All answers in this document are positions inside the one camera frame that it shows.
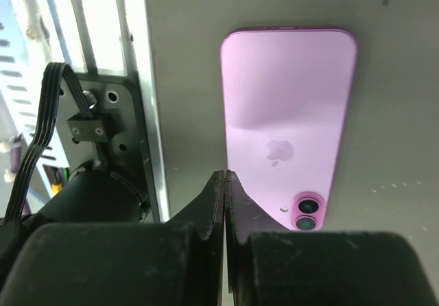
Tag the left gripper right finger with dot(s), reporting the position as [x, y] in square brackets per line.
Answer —
[270, 265]

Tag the slotted cable duct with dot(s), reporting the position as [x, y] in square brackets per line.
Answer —
[32, 34]

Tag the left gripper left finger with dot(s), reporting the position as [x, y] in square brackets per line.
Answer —
[87, 247]

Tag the purple smartphone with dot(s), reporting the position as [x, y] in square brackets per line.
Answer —
[286, 95]

